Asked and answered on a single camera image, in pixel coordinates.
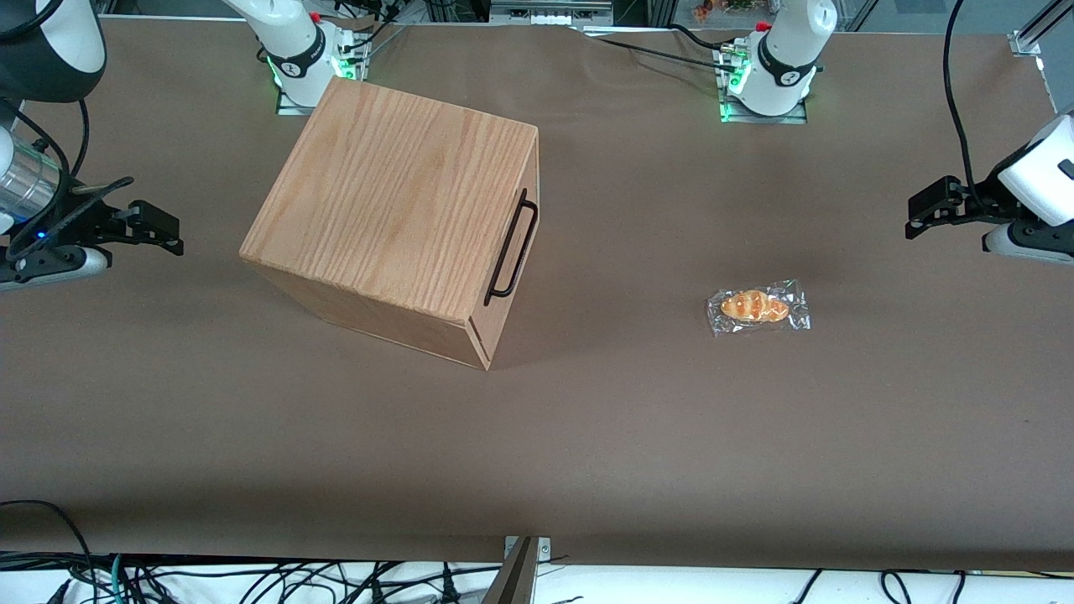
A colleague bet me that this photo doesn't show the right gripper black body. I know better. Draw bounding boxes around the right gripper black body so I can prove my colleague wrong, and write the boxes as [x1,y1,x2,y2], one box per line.
[59,195,137,250]

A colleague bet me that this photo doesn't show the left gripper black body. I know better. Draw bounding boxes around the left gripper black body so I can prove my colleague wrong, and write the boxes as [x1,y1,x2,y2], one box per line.
[963,180,1020,226]

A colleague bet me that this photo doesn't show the black metal drawer handle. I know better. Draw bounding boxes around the black metal drawer handle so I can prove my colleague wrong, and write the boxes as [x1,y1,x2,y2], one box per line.
[484,189,539,307]

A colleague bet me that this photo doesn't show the light wooden cabinet door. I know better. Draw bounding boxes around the light wooden cabinet door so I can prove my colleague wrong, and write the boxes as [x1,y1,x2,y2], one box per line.
[468,126,541,338]

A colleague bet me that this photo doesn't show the oak wooden drawer cabinet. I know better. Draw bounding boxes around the oak wooden drawer cabinet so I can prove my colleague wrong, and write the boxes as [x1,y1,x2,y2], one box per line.
[239,75,540,372]

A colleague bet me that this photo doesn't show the bread roll in clear wrapper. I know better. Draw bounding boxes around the bread roll in clear wrapper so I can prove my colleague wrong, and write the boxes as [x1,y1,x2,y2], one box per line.
[706,279,812,338]

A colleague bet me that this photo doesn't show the orange object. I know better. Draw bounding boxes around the orange object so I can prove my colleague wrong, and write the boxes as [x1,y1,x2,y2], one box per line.
[692,0,756,22]

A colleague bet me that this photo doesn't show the brown paper table cover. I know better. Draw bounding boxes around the brown paper table cover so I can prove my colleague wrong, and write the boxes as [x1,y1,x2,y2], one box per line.
[0,17,1074,573]

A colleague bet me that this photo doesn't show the grey electronic device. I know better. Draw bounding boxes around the grey electronic device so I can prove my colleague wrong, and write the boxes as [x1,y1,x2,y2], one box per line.
[489,0,615,26]

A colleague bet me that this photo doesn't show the dark metal mounting bar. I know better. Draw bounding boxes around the dark metal mounting bar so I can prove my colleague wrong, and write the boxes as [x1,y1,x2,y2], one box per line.
[481,537,539,604]

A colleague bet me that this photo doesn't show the left wrist camera white housing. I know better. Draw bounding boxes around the left wrist camera white housing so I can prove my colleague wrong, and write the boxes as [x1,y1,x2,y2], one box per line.
[982,220,1074,266]

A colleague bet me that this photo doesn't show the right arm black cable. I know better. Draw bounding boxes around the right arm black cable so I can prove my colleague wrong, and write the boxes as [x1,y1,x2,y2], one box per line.
[69,99,91,181]
[8,101,72,198]

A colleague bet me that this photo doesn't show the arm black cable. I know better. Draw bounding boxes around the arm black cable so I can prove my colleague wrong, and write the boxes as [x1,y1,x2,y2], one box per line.
[69,99,91,181]
[941,0,978,198]
[8,101,72,198]

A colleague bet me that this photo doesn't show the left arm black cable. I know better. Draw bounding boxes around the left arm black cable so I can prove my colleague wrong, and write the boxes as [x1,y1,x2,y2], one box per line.
[941,0,978,198]

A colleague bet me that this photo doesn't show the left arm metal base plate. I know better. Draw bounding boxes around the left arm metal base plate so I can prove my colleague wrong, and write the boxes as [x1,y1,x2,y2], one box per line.
[716,44,809,125]

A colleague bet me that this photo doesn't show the aluminium frame profile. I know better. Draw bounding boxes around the aluminium frame profile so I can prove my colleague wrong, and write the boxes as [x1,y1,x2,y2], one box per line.
[1009,0,1074,58]

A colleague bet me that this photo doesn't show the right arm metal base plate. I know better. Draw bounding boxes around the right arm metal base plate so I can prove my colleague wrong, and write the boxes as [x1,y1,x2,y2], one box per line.
[275,32,372,116]

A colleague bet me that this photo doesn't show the looped black cable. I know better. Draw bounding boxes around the looped black cable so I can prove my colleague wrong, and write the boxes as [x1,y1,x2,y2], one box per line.
[0,500,95,581]

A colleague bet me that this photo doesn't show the short black cable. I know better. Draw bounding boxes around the short black cable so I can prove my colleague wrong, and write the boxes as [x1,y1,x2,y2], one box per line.
[667,23,735,53]

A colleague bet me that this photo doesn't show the long black cable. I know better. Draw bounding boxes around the long black cable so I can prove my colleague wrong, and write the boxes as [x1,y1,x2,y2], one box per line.
[581,32,739,73]

